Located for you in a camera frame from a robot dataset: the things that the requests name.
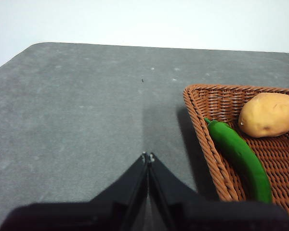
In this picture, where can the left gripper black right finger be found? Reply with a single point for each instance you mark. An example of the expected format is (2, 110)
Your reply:
(219, 216)

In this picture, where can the green chili pepper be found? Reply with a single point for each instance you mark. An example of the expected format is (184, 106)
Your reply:
(240, 154)

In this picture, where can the yellow-brown potato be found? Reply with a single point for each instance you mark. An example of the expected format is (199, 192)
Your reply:
(268, 115)

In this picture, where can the brown woven wicker basket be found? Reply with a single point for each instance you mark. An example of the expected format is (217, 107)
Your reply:
(279, 158)

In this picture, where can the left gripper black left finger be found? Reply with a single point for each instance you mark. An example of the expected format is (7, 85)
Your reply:
(86, 216)

